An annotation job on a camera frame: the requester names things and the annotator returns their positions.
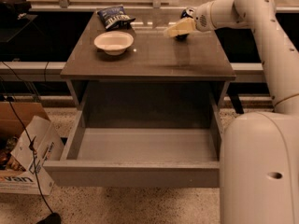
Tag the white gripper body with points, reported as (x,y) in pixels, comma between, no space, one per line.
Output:
(202,19)

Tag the blue pepsi can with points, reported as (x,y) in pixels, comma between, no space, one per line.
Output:
(186,13)

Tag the open grey top drawer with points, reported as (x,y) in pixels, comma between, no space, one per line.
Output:
(157,135)

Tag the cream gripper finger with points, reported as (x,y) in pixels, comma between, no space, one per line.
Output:
(182,27)

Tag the black side table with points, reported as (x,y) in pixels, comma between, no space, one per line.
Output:
(9,31)

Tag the cardboard box with white flaps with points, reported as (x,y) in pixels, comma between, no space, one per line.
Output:
(28,139)

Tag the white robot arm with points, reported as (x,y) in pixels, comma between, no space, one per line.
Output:
(259,158)

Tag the white paper bowl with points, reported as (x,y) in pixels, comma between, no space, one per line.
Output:
(113,43)

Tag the black bag on shelf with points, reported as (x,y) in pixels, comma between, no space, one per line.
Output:
(12,9)

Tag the blue chip bag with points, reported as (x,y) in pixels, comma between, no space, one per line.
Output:
(114,17)

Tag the grey cabinet with glossy top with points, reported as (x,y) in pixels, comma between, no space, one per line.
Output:
(152,56)

